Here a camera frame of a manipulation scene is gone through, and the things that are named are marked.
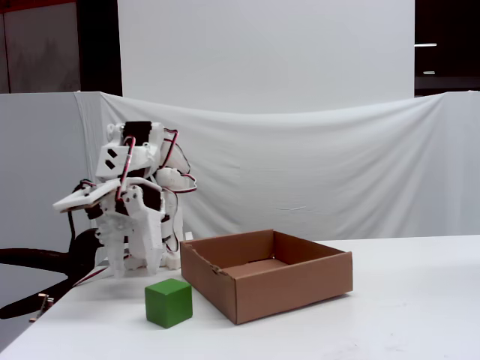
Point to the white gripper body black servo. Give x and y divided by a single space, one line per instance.
139 221

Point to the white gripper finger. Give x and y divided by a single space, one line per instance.
116 255
148 243

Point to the green cube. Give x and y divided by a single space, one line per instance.
168 303

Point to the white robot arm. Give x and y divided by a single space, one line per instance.
140 157

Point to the brown cardboard box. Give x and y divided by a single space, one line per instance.
285 285

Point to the small table edge clamp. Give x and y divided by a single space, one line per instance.
42 305

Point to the grey partition panel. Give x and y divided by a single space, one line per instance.
37 157

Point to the white cloth backdrop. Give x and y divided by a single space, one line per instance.
300 168

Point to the white backdrop board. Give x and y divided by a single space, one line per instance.
262 52

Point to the dark glass window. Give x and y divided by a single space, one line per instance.
446 67

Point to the white wrist camera mount plate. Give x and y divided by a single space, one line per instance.
86 197

